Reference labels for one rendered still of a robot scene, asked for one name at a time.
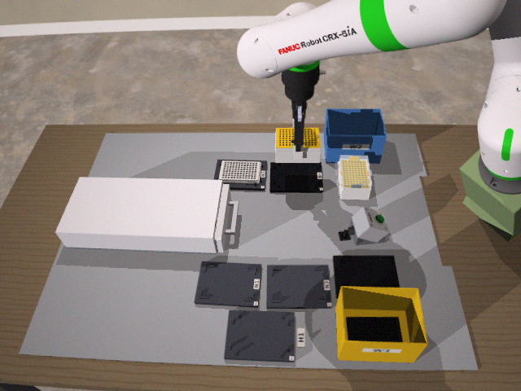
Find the yellow open-top box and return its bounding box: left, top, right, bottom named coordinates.
left=335, top=286, right=428, bottom=362

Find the beige label with h1 text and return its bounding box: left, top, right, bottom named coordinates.
left=297, top=328, right=305, bottom=347

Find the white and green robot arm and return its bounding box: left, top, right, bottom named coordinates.
left=237, top=0, right=521, bottom=195

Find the blue open-top bin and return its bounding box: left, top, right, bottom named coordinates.
left=324, top=108, right=387, bottom=164

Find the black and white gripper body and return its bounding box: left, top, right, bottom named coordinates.
left=285, top=86, right=314, bottom=114

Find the grey bench mat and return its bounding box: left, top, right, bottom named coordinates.
left=19, top=133, right=478, bottom=371

